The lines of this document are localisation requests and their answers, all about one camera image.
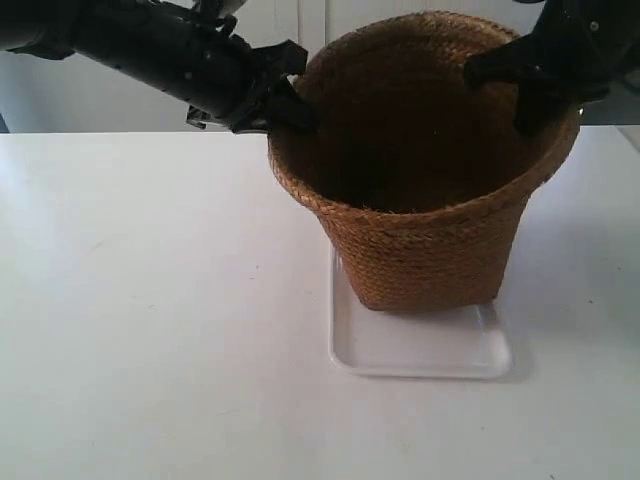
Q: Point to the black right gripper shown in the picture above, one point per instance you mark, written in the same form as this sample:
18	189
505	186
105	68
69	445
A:
584	48

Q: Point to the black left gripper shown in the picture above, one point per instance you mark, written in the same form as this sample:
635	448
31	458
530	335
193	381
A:
211	68

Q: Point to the brown woven straw basket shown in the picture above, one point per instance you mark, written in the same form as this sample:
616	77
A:
418	181

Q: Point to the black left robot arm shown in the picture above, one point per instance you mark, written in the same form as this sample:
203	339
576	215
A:
114	33

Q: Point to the white rectangular plastic tray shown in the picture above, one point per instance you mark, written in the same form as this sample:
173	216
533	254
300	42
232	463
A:
466	343

